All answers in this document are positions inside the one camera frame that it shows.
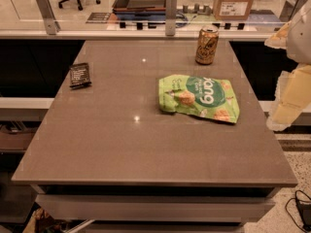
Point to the metal glass bracket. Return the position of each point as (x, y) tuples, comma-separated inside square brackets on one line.
[(51, 25), (290, 8), (170, 17)]

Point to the orange soda can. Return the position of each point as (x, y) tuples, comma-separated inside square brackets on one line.
[(207, 44)]

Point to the green snack chip bag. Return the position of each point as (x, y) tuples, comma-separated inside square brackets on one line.
[(198, 96)]

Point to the right metal glass bracket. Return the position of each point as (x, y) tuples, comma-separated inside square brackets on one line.
[(290, 8)]

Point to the dark rxbar chocolate bar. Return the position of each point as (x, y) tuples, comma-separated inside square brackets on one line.
[(79, 75)]

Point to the left metal glass bracket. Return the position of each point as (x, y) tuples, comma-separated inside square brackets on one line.
[(51, 25)]

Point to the cardboard box with label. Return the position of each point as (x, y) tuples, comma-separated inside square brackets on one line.
[(232, 9)]

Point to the middle metal glass bracket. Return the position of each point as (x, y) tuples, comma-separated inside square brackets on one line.
[(170, 17)]

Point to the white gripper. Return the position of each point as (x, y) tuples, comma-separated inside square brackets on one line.
[(300, 38)]

